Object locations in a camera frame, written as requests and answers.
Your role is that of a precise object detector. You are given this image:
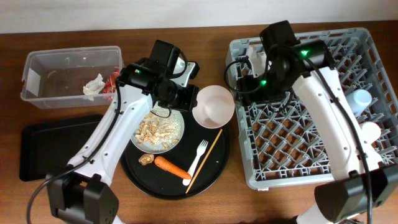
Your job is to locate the light blue plastic cup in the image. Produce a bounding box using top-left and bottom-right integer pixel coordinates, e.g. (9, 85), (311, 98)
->
(346, 89), (373, 117)

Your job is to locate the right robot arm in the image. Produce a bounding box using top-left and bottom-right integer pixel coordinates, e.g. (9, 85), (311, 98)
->
(235, 40), (397, 223)

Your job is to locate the wooden chopstick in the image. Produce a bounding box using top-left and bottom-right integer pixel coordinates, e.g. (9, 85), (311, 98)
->
(185, 129), (223, 194)

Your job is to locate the grey dishwasher rack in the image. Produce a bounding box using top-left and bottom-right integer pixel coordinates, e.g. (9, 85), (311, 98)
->
(236, 28), (397, 190)

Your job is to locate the orange carrot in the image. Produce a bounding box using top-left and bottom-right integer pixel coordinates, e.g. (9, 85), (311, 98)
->
(154, 156), (192, 180)

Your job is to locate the white plastic fork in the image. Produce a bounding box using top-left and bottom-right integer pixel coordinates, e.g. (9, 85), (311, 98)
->
(188, 140), (208, 177)

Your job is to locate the cream plastic cup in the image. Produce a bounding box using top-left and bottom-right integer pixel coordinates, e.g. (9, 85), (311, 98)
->
(360, 121), (381, 144)

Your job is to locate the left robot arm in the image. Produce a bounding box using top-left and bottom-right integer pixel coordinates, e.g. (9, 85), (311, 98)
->
(26, 58), (200, 223)

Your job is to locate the crumpled white tissue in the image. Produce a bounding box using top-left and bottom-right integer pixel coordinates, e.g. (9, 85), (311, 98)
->
(83, 73), (105, 101)

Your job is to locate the black rectangular tray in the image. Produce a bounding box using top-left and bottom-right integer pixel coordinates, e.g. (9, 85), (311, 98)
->
(19, 114), (103, 182)

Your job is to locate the round black serving tray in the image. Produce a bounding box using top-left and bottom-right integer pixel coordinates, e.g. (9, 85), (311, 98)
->
(119, 102), (231, 200)

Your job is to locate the red snack wrapper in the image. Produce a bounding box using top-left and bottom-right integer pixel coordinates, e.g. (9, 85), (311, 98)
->
(102, 68), (119, 94)

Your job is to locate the clear plastic waste bin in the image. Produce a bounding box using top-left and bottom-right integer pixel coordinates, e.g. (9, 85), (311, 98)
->
(21, 46), (124, 109)

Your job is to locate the grey plate with food scraps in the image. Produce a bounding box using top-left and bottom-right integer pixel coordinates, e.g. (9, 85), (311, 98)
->
(131, 105), (185, 154)

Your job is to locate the pink bowl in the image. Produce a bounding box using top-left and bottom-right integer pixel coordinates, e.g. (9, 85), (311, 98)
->
(192, 85), (234, 129)

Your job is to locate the brown walnut piece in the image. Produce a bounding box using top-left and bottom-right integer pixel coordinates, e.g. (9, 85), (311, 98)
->
(138, 154), (155, 166)

